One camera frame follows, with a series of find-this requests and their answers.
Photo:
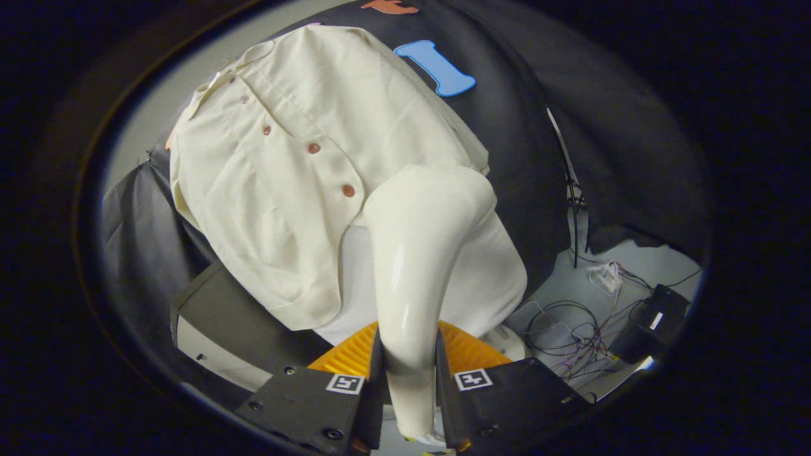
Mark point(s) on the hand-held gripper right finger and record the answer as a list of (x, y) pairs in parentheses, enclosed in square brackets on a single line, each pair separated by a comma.
[(451, 411)]

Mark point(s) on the grey drawer cabinet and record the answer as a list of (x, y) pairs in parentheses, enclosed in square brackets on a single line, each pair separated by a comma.
[(241, 316)]

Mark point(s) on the black power box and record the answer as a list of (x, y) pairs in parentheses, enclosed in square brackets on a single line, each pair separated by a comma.
[(652, 323)]

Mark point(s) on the cream button-up shirt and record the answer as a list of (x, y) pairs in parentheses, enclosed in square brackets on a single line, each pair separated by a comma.
[(279, 190)]

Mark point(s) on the thin black stand pole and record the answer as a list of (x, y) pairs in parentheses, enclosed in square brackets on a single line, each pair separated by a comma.
[(573, 190)]

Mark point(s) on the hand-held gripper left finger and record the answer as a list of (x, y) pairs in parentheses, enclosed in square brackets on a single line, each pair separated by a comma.
[(375, 411)]

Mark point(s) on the white mannequin torso stand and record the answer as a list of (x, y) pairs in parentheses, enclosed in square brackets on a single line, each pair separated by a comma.
[(494, 278)]

